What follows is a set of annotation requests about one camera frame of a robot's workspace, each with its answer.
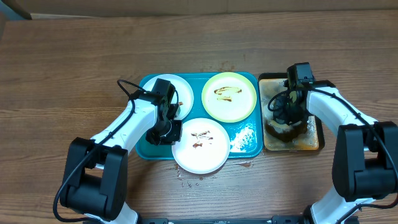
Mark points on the white plate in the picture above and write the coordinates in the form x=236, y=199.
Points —
x=203, y=148
x=184, y=96

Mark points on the black baking tray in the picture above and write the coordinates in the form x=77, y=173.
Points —
x=271, y=84

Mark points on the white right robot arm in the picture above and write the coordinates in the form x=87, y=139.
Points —
x=365, y=160

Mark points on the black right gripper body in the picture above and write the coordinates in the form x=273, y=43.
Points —
x=293, y=112

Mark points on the yellow plate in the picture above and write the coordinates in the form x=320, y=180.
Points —
x=229, y=97

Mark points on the green yellow sponge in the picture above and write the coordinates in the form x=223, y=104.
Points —
x=285, y=128

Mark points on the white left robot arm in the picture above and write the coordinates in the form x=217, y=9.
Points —
x=95, y=177

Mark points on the teal plastic tray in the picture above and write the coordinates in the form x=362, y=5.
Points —
x=246, y=136

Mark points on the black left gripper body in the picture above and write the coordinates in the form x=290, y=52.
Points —
x=166, y=132

